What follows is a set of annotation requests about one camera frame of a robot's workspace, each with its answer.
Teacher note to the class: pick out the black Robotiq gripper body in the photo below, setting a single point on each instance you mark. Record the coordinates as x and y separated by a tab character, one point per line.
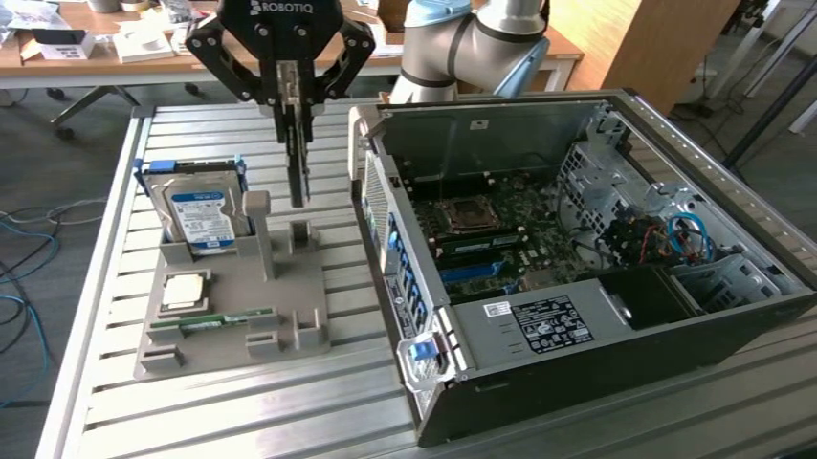
281	28

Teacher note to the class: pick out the black Nvidia graphics card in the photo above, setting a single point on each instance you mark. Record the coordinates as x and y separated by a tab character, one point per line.
298	181

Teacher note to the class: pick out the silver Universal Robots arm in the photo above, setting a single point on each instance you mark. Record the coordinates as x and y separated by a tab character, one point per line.
434	48

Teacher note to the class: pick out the white paper stack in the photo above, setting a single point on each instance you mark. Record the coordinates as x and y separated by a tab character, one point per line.
387	45

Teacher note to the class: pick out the small white labelled box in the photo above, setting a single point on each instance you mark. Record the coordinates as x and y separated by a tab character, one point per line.
181	45

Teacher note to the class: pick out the brown cardboard box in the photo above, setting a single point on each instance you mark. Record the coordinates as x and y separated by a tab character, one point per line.
390	14

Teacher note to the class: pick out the white flat box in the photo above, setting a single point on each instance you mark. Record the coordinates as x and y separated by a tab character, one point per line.
143	48

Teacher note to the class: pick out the beige tape roll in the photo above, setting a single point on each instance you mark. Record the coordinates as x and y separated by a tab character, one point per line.
135	6

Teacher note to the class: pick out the grey cup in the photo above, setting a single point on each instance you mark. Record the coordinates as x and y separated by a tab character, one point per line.
104	6

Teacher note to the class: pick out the white box black lid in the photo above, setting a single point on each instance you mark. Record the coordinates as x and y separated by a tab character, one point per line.
64	48

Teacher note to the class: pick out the black office chair base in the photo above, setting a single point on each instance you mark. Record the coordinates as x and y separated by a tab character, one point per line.
63	131

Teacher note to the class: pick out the clear plastic bag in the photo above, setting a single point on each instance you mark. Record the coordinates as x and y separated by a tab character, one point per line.
32	16

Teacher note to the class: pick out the metal CPU socket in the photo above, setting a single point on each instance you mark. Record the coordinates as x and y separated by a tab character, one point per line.
469	216

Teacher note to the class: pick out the green RAM stick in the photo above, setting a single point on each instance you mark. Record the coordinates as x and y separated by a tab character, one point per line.
485	242
214	319

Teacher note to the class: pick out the silver CPU chip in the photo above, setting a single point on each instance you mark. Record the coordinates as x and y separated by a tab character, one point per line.
183	290

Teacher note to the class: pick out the wooden cabinet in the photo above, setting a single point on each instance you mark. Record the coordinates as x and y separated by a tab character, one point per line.
650	48

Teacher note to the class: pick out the blue expansion slot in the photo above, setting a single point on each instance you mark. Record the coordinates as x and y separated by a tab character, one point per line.
473	273

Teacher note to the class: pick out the green motherboard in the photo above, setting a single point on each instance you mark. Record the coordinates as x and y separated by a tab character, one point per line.
549	244

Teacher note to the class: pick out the grey plastic parts rack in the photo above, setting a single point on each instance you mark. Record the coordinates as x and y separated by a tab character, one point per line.
242	339

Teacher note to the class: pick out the grey power supply unit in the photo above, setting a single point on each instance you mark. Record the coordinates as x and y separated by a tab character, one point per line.
485	334

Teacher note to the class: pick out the blue case release latch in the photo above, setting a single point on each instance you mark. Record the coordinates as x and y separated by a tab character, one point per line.
422	350

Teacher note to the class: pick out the black open PC case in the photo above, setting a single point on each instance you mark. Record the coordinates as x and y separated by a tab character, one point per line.
574	382

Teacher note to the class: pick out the silver disk bay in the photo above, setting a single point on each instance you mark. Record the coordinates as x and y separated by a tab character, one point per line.
735	282

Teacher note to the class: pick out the wooden desk white frame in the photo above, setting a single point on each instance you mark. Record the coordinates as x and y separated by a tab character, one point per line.
565	50
64	67

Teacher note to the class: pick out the hard disk with blue bracket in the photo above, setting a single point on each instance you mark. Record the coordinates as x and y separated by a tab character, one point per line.
198	215

